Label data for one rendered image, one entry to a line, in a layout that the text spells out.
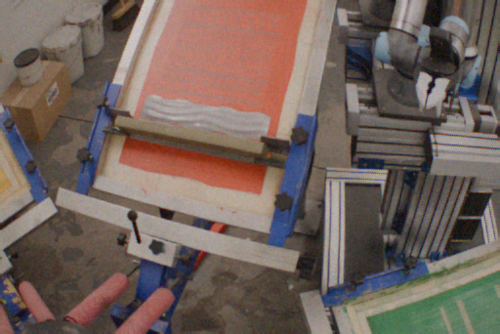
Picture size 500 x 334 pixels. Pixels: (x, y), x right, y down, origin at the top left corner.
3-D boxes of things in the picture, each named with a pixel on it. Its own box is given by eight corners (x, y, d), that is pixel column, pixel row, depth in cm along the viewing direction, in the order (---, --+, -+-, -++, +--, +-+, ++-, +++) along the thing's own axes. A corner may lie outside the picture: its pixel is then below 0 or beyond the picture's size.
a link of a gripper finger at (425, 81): (424, 128, 93) (435, 100, 99) (425, 101, 89) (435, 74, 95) (409, 124, 94) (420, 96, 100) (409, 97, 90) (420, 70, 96)
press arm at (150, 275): (154, 237, 144) (147, 234, 139) (175, 243, 143) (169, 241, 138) (141, 298, 141) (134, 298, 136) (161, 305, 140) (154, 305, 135)
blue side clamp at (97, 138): (114, 89, 162) (105, 81, 155) (128, 91, 161) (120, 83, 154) (86, 186, 157) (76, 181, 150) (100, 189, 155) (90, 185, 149)
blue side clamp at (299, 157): (300, 119, 149) (297, 111, 143) (318, 123, 148) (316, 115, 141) (272, 233, 144) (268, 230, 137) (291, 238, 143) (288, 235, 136)
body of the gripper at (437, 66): (451, 112, 98) (461, 81, 105) (453, 75, 92) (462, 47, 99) (417, 103, 101) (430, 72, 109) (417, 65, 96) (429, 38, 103)
